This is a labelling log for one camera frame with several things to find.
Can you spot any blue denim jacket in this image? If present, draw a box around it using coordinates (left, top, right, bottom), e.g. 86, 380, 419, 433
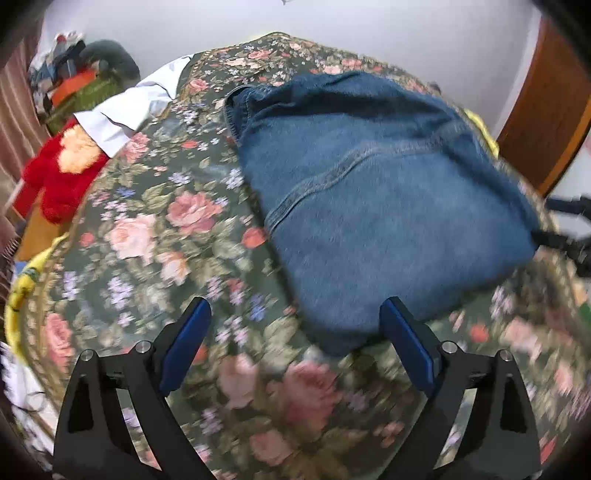
224, 71, 539, 356

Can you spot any wooden door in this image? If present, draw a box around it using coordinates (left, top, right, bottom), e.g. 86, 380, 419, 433
498, 20, 590, 195

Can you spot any brown cardboard board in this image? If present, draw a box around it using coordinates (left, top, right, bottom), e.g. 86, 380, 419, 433
14, 194, 71, 262

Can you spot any floral bedspread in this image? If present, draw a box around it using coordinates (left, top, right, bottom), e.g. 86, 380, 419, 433
20, 33, 590, 479

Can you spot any red plush toy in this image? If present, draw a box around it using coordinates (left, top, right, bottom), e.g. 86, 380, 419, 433
12, 118, 108, 224

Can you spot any white pillow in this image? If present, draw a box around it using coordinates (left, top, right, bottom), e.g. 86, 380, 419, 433
74, 56, 191, 158

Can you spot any striped pink curtain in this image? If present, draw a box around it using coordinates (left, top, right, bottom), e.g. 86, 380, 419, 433
0, 20, 49, 248

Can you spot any green storage box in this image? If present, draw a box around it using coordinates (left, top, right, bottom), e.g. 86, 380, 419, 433
45, 76, 123, 136

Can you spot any orange box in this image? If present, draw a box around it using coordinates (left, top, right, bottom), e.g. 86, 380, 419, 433
50, 70, 97, 107

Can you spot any grey plush cushion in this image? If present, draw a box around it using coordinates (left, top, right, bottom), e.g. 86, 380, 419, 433
80, 40, 140, 86

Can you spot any clutter pile of items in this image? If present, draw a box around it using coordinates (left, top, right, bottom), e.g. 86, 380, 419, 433
28, 32, 86, 116

